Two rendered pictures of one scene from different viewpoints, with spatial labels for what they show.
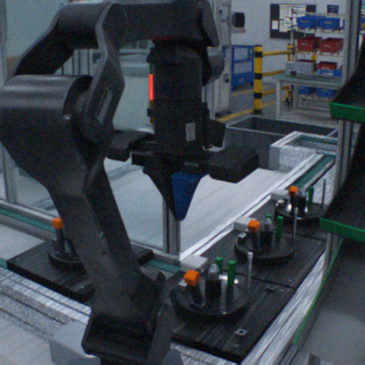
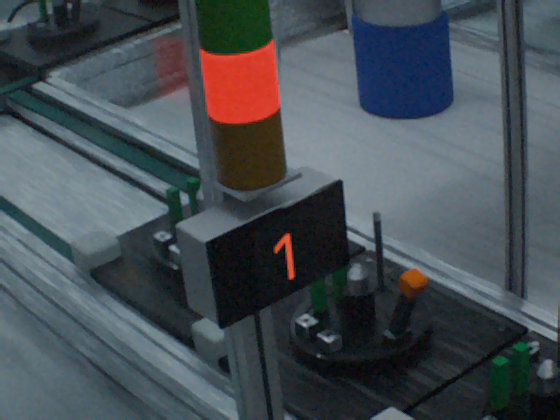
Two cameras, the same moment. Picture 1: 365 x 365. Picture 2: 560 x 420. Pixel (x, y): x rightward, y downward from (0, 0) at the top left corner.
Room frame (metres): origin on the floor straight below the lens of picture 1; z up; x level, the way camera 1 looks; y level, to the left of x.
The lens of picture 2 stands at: (0.66, 0.76, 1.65)
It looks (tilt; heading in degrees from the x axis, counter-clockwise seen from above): 28 degrees down; 292
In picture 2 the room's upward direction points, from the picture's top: 6 degrees counter-clockwise
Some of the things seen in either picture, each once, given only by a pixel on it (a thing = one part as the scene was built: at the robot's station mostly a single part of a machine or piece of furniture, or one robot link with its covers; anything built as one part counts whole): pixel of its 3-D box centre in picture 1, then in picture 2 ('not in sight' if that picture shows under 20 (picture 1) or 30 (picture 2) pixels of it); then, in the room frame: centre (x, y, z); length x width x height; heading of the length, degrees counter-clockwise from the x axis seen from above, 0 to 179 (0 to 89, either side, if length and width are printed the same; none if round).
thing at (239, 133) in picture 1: (283, 145); not in sight; (2.83, -0.62, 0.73); 0.62 x 0.42 x 0.23; 58
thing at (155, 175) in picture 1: (167, 191); not in sight; (0.58, 0.02, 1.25); 0.06 x 0.04 x 0.07; 148
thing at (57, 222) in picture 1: (62, 234); not in sight; (0.91, 0.25, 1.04); 0.04 x 0.02 x 0.08; 148
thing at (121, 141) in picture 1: (178, 130); not in sight; (0.56, 0.00, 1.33); 0.19 x 0.06 x 0.08; 58
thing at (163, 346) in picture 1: (125, 329); not in sight; (0.42, 0.06, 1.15); 0.09 x 0.07 x 0.06; 69
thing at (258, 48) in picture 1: (290, 72); not in sight; (9.09, -2.10, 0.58); 3.40 x 0.20 x 1.15; 148
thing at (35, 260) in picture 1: (79, 258); not in sight; (0.94, 0.23, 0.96); 0.24 x 0.24 x 0.02; 58
